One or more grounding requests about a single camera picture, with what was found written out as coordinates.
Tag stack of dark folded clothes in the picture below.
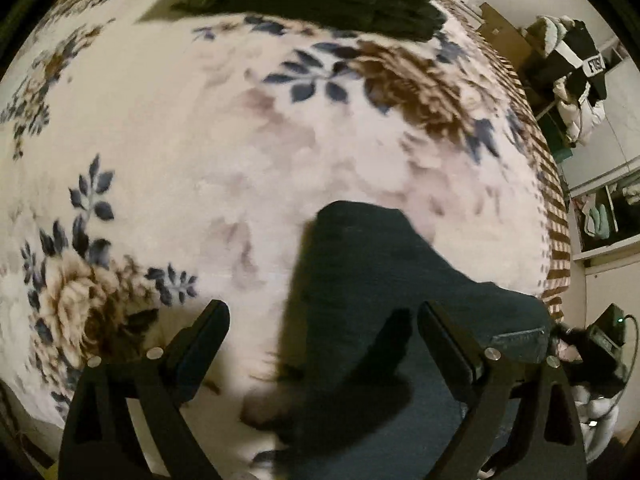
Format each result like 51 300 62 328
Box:
172 0 447 42

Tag floral plush blanket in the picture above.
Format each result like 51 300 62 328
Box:
0 0 574 480

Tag mint green cloth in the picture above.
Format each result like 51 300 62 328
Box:
584 204 612 237

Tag white crumpled cloth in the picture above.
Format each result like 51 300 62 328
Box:
572 385 622 463

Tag black and white jacket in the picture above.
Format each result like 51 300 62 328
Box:
525 19 609 111

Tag cardboard box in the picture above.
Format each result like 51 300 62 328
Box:
479 2 538 68

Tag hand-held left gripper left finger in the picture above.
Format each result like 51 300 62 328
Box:
58 299 231 480

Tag dark teal pants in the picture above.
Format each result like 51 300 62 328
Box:
240 200 553 480

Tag white fleece garment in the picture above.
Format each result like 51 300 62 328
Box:
552 72 607 147

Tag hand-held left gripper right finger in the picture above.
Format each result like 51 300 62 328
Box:
417 301 589 480

